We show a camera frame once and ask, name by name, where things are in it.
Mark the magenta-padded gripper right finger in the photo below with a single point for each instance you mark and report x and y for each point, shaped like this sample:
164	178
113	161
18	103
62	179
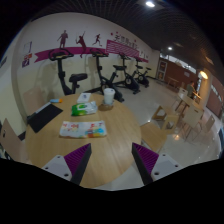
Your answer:
165	165

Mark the green wet wipes pack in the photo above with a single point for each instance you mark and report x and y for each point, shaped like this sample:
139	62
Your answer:
84	108

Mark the white paper cup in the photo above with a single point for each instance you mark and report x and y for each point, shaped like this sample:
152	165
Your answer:
109	96

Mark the round ceiling light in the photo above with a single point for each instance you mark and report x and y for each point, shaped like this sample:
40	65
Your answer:
170	48
150	4

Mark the brown tape roll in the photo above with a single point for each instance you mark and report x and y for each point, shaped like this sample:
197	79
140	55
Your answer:
105	107

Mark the black tablet folio case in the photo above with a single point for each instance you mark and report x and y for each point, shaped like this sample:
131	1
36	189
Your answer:
45	117

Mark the white towel with colourful print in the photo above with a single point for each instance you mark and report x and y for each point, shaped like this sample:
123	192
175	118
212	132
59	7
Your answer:
83	129

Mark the wall poster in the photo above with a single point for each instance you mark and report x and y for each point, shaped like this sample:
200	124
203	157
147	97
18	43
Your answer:
27	55

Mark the blue tube with orange cap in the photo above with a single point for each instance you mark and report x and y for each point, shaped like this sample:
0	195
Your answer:
56	100

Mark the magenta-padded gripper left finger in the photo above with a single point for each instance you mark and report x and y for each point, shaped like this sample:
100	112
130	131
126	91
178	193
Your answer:
57	165

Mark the person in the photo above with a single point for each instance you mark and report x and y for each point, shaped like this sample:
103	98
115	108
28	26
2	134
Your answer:
190	89

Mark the white tissue packet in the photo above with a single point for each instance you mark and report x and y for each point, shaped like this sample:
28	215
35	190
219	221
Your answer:
84	97

